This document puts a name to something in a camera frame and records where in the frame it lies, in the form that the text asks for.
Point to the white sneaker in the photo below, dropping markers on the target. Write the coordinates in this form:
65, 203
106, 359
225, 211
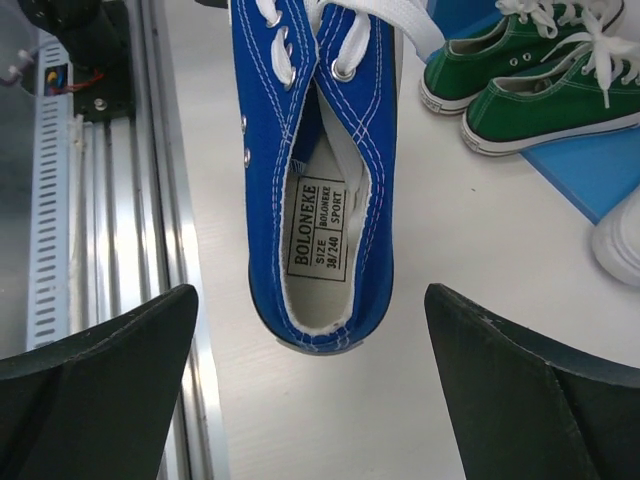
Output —
615, 240

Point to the blue sneaker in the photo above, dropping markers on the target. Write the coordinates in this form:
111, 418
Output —
318, 85

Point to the green sneaker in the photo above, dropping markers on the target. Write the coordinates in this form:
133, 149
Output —
593, 89
521, 40

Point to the slotted cable duct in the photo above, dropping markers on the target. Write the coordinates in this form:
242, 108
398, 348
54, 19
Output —
47, 301

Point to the aluminium mounting rail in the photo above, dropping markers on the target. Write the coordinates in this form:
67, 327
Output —
132, 235

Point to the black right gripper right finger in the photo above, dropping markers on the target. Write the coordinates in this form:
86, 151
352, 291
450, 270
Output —
525, 406

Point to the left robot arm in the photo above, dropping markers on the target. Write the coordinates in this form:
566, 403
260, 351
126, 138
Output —
98, 72

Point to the blue and yellow shoe shelf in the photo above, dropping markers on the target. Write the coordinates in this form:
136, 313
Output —
594, 172

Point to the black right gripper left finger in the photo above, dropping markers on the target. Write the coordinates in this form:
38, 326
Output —
98, 404

